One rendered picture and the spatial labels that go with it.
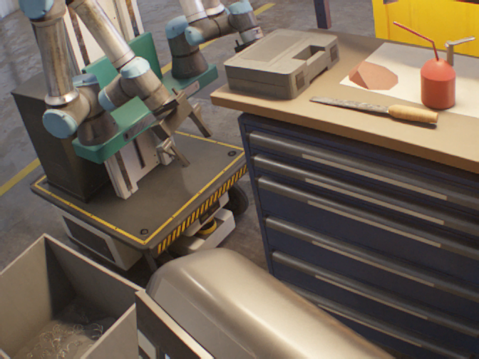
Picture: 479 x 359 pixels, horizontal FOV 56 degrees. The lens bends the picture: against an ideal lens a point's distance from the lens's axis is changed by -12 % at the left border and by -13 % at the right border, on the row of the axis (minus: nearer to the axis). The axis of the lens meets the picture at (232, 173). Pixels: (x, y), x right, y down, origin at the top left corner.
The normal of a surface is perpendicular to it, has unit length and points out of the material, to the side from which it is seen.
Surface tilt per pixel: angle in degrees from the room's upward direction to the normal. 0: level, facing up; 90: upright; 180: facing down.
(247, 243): 0
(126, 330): 90
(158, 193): 0
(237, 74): 90
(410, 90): 0
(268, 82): 90
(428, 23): 90
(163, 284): 15
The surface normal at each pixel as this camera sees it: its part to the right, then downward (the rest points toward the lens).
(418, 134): -0.18, -0.80
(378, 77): -0.03, -0.53
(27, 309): 0.80, 0.21
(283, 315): 0.08, -0.91
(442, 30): -0.57, 0.56
